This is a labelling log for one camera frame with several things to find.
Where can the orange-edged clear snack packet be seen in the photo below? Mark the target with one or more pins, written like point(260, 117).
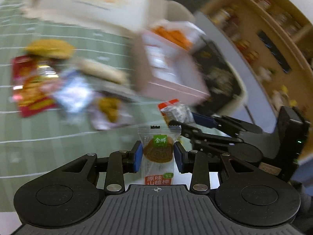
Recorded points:
point(176, 111)

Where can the blue white snack packet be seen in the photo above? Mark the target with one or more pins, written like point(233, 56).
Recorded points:
point(73, 93)

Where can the clear hawthorn roll packet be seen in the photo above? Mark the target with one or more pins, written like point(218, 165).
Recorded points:
point(157, 151)

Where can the orange bag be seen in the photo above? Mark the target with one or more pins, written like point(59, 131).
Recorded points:
point(176, 33)

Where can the cream printed bag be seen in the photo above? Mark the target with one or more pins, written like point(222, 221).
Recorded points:
point(97, 0)

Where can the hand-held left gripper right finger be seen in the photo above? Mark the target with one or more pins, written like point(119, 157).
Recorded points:
point(178, 159)

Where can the green checked tablecloth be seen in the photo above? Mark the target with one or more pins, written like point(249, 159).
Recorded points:
point(49, 151)

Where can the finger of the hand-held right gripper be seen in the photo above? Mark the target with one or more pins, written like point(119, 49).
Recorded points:
point(203, 138)
point(203, 119)

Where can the red snack packet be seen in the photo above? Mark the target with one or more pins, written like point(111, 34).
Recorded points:
point(31, 90)

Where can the white rice cracker packet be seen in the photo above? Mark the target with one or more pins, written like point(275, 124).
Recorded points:
point(105, 72)

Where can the beige chair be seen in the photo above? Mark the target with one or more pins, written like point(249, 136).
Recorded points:
point(242, 88)

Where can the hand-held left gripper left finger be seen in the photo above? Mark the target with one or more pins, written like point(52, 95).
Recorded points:
point(138, 156)

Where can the black printed bag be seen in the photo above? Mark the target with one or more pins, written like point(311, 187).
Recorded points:
point(217, 78)

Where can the white packet with yellow snack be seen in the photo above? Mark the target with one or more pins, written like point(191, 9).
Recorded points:
point(110, 110)

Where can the dark rectangular panel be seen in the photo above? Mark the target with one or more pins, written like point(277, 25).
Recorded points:
point(273, 51)

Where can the yellow white figurine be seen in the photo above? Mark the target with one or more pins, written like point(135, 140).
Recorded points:
point(285, 98)

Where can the pink cardboard box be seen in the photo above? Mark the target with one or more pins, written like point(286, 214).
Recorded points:
point(168, 73)

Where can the wooden shelf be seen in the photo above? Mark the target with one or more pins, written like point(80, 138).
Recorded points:
point(249, 12)

